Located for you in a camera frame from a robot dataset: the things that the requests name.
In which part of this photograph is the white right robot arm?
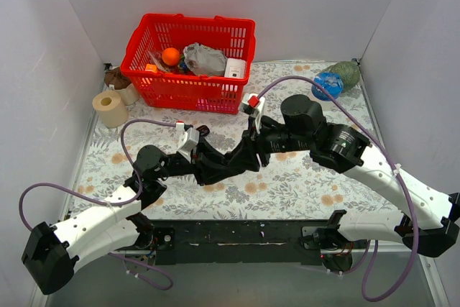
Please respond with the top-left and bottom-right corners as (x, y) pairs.
(225, 95), (459, 257)

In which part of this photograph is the glossy black earbud charging case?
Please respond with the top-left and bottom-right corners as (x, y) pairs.
(197, 125), (211, 137)

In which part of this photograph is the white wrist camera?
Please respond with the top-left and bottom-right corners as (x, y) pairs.
(239, 93), (265, 134)
(175, 122), (200, 162)

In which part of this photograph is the blue-lidded white container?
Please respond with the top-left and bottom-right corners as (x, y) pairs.
(311, 71), (344, 101)

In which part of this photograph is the white small box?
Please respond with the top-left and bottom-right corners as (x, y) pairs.
(224, 58), (247, 79)

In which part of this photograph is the clear snack packet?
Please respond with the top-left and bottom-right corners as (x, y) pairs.
(147, 50), (179, 73)

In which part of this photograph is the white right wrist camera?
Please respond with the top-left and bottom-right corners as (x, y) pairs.
(239, 93), (265, 134)

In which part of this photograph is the orange fruit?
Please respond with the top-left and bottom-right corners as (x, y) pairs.
(161, 47), (180, 66)

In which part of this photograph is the crumpled grey plastic bag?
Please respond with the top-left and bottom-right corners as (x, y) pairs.
(183, 42), (227, 76)

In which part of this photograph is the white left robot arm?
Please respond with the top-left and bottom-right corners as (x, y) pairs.
(22, 138), (252, 295)

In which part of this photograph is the green avocado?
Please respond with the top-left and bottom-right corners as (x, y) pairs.
(323, 61), (360, 92)

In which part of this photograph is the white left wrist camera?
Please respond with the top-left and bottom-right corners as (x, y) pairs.
(175, 122), (200, 162)

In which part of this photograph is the orange small box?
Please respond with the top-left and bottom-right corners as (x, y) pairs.
(144, 64), (158, 73)

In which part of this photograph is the floral patterned table mat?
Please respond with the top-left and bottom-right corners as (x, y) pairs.
(70, 61), (403, 221)

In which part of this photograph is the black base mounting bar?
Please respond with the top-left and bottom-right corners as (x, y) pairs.
(118, 219), (360, 274)

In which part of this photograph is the beige paper roll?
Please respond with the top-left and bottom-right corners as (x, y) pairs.
(92, 90), (129, 129)

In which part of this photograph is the red plastic shopping basket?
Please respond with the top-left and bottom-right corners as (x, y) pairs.
(120, 14), (256, 114)

